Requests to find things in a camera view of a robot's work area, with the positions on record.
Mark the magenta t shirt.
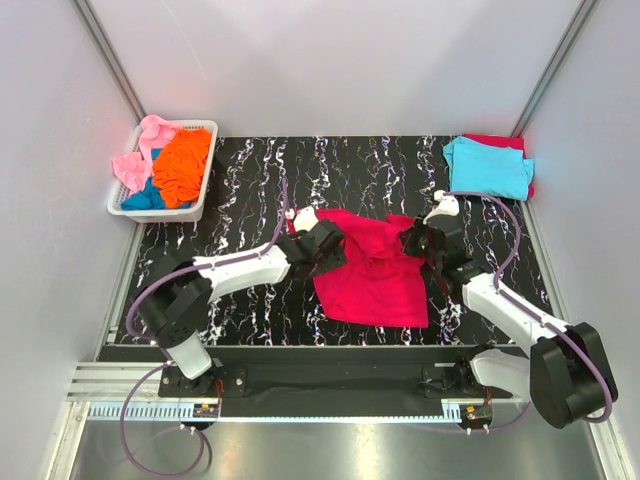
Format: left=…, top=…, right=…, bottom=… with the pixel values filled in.
left=314, top=209, right=428, bottom=328

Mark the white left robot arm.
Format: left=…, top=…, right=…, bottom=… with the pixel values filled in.
left=127, top=220, right=346, bottom=396

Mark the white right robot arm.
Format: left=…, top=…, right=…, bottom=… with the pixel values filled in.
left=400, top=215, right=618, bottom=429

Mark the black marble pattern mat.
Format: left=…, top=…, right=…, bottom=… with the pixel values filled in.
left=117, top=134, right=581, bottom=363

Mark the folded cyan t shirt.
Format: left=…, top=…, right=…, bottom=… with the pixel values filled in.
left=443, top=136, right=535, bottom=201

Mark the white plastic laundry basket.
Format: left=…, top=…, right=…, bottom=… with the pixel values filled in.
left=107, top=115, right=218, bottom=223

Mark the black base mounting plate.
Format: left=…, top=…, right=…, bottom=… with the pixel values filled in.
left=159, top=346, right=509, bottom=407

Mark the folded red t shirt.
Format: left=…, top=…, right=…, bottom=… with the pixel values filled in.
left=463, top=134, right=535, bottom=200

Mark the orange t shirt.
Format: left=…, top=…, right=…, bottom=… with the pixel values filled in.
left=153, top=128, right=212, bottom=209

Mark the blue t shirt in basket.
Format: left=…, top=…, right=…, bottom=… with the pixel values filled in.
left=112, top=152, right=166, bottom=211

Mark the light pink t shirt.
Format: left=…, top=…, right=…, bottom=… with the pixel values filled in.
left=112, top=115, right=183, bottom=194

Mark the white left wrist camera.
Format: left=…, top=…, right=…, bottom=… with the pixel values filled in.
left=285, top=206, right=319, bottom=234

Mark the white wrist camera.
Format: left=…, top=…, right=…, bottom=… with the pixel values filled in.
left=423, top=190, right=460, bottom=225
left=285, top=206, right=319, bottom=234

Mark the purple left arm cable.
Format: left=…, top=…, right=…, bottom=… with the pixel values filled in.
left=121, top=174, right=291, bottom=476

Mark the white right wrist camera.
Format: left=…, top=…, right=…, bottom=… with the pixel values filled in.
left=423, top=190, right=460, bottom=225

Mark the white slotted cable duct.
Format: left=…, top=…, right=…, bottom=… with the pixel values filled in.
left=88, top=399, right=463, bottom=424

